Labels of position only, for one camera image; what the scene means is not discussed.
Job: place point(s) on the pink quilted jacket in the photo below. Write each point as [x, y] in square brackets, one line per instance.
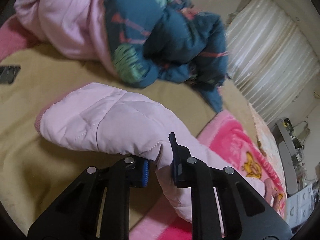
[101, 118]

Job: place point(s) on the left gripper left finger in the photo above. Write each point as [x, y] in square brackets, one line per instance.
[95, 205]

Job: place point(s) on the grey wall shelf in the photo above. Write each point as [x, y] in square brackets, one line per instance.
[290, 149]

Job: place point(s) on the black remote on bed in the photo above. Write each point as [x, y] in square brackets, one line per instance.
[8, 74]

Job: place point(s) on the white drawer cabinet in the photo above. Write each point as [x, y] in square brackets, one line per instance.
[299, 207]

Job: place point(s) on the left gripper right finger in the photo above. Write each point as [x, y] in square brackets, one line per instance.
[223, 204]

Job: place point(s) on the pink cartoon fleece blanket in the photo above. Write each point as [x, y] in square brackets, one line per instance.
[226, 137]

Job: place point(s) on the blue flamingo print duvet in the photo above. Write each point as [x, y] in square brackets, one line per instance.
[137, 41]

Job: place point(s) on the white striped curtain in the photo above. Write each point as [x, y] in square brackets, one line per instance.
[270, 59]

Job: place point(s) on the peach white patterned blanket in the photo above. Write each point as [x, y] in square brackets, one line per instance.
[267, 145]

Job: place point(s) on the tan bed sheet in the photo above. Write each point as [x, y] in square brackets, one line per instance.
[35, 171]

